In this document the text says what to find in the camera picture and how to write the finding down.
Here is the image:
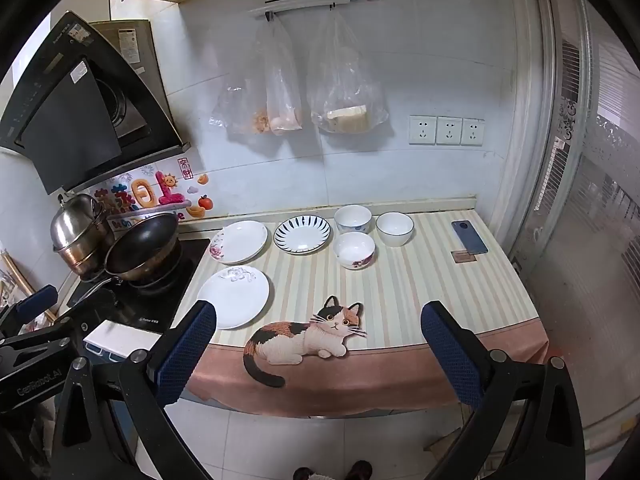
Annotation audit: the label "white box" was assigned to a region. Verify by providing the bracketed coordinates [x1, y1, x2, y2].
[82, 321, 163, 361]

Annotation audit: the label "white bowl with black rim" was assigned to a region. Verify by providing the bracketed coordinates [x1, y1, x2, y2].
[375, 211, 415, 248]

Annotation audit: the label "clear plastic bag with beige block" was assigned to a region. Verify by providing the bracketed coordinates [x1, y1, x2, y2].
[306, 7, 390, 134]

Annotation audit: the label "white bowl with blue pattern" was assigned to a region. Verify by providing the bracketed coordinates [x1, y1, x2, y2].
[333, 204, 373, 235]

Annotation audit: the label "white plate with grey print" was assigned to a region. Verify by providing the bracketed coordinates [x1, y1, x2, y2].
[196, 265, 271, 331]

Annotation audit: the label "white bowl with red flowers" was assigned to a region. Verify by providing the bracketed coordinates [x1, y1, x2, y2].
[333, 232, 376, 271]

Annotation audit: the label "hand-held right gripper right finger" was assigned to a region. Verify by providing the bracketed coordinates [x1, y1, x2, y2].
[420, 301, 586, 480]

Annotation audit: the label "white plate with striped rim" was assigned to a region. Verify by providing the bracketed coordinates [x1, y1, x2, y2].
[273, 214, 333, 254]

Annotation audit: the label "black induction cooktop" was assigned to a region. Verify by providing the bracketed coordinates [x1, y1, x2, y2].
[65, 237, 211, 333]

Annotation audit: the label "colourful wall stickers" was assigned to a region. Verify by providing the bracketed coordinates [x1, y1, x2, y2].
[90, 157, 215, 233]

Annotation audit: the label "white plate with pink flowers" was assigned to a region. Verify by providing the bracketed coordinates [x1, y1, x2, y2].
[209, 220, 269, 266]

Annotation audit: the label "black range hood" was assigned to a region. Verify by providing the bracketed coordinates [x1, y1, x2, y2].
[0, 10, 192, 196]

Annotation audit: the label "white window frame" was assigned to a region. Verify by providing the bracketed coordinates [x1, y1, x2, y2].
[500, 0, 640, 436]

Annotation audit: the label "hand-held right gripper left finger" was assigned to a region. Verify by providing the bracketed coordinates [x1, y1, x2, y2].
[50, 299, 218, 480]

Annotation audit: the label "white wall socket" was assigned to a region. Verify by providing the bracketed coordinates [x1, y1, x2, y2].
[461, 117, 486, 147]
[436, 116, 463, 146]
[409, 115, 437, 146]

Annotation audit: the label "stainless steel pot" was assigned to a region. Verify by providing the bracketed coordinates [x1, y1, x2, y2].
[49, 192, 117, 277]

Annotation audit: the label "blue smartphone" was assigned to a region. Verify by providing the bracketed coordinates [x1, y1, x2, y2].
[451, 219, 489, 255]

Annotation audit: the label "black frying pan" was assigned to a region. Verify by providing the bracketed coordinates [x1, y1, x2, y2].
[65, 211, 182, 306]

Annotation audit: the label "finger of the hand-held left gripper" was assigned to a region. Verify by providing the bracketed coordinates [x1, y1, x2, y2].
[0, 284, 59, 336]
[0, 290, 119, 361]

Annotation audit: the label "wooden stick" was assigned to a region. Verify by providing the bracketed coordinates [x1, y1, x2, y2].
[0, 247, 56, 321]

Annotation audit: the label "striped tablecloth with cat print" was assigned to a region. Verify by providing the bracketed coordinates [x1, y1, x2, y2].
[182, 208, 550, 418]

